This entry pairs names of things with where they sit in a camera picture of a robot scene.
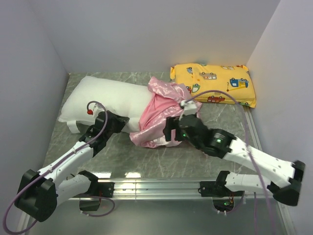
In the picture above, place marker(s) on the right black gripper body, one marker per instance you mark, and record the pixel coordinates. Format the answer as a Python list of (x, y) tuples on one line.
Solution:
[(182, 136)]

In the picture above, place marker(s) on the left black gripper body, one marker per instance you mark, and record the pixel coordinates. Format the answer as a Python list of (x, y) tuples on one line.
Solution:
[(115, 128)]

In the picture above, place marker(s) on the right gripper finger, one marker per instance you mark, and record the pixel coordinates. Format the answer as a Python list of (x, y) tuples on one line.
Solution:
[(170, 132), (172, 121)]

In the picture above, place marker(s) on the white pillow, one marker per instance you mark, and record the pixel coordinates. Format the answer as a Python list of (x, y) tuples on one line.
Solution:
[(121, 98)]

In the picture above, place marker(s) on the pink pillowcase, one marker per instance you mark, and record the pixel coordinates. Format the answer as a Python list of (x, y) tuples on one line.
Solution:
[(164, 103)]

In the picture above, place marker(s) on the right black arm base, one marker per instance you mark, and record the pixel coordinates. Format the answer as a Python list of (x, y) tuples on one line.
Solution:
[(224, 200)]

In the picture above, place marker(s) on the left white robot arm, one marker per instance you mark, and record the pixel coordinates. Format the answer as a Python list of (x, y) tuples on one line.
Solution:
[(41, 192)]

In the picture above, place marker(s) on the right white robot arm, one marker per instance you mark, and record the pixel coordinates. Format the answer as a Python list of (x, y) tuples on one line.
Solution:
[(279, 178)]

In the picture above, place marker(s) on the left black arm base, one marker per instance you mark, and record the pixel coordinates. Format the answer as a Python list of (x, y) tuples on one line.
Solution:
[(90, 201)]

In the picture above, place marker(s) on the yellow cartoon print pillow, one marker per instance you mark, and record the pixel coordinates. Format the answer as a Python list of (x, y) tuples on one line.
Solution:
[(233, 80)]

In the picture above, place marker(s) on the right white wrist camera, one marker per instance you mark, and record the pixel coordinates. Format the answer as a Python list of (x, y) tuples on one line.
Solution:
[(188, 108)]

